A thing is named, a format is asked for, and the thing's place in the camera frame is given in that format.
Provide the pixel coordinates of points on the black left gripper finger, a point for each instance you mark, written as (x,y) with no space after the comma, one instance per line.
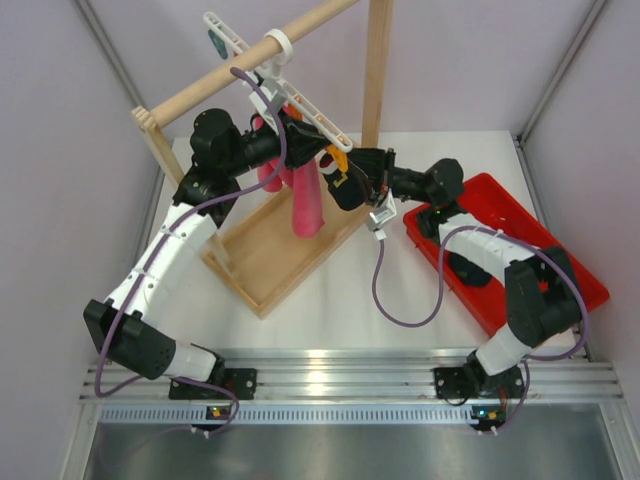
(308,150)
(308,132)

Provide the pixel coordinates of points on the navy santa sock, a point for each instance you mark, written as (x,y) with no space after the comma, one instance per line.
(346,188)
(467,272)

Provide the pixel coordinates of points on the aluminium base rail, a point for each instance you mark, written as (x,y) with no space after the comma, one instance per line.
(330,387)

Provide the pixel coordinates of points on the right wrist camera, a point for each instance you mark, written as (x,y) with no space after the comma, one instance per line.
(380,217)

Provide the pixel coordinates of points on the teal clip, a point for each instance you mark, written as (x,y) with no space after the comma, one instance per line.
(218,44)

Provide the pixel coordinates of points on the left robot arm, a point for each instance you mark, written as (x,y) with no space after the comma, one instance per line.
(123,327)

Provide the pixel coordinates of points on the orange end clip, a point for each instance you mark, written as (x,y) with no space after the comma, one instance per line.
(339,157)

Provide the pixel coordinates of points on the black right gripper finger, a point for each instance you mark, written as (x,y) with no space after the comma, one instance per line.
(369,160)
(373,192)

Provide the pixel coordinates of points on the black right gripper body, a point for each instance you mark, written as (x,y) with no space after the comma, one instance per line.
(396,179)

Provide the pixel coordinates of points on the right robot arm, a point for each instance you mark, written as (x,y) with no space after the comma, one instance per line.
(541,289)

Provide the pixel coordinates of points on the white clip hanger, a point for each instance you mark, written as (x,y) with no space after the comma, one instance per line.
(271,71)

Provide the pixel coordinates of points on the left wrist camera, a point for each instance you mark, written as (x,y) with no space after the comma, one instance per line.
(273,93)

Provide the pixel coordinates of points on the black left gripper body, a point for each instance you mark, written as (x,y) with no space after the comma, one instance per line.
(291,144)

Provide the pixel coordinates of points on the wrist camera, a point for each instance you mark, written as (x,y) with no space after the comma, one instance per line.
(380,217)
(273,93)

